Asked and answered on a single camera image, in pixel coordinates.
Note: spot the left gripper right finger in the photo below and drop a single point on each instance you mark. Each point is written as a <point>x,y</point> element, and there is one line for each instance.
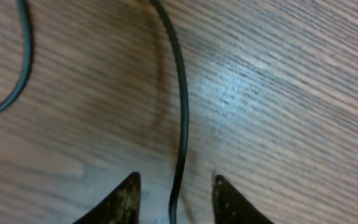
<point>231,207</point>

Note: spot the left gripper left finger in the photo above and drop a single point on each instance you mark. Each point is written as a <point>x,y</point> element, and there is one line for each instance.
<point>121,206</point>

